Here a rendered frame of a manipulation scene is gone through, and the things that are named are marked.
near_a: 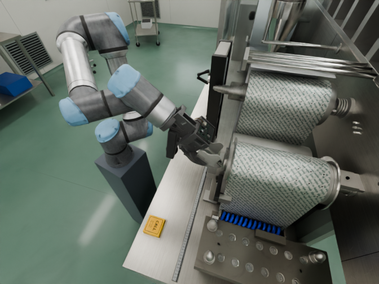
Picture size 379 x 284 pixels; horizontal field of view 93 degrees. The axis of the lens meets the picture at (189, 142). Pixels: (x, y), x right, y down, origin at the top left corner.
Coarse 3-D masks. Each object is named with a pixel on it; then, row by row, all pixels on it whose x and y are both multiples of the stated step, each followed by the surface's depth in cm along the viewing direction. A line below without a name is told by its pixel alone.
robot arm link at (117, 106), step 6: (108, 90) 47; (108, 96) 46; (114, 96) 47; (108, 102) 46; (114, 102) 47; (120, 102) 47; (114, 108) 48; (120, 108) 48; (126, 108) 49; (132, 108) 47; (114, 114) 49
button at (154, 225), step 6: (150, 216) 75; (156, 216) 75; (150, 222) 74; (156, 222) 74; (162, 222) 74; (144, 228) 72; (150, 228) 72; (156, 228) 72; (162, 228) 74; (150, 234) 72; (156, 234) 70
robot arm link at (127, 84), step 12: (120, 72) 38; (132, 72) 39; (108, 84) 39; (120, 84) 38; (132, 84) 39; (144, 84) 40; (120, 96) 40; (132, 96) 39; (144, 96) 40; (156, 96) 41; (144, 108) 41
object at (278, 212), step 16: (224, 192) 57; (240, 192) 54; (224, 208) 65; (240, 208) 62; (256, 208) 58; (272, 208) 55; (288, 208) 53; (304, 208) 50; (272, 224) 63; (288, 224) 60
